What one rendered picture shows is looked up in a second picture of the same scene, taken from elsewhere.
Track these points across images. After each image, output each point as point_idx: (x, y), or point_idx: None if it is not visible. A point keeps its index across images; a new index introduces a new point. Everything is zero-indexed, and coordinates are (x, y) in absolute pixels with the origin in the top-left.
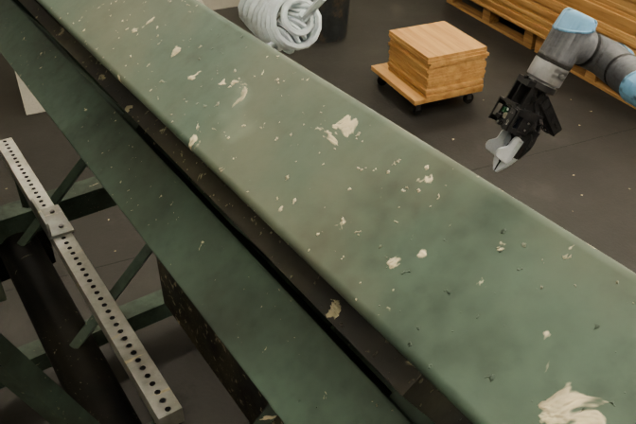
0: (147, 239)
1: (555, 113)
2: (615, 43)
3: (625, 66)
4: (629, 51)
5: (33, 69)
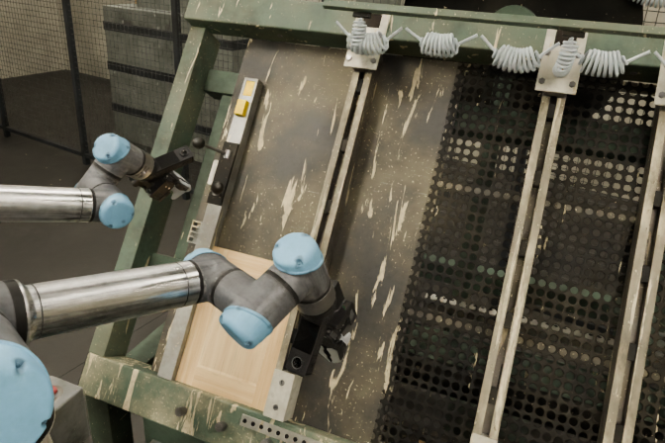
0: None
1: (295, 335)
2: (247, 288)
3: (229, 261)
4: (228, 307)
5: None
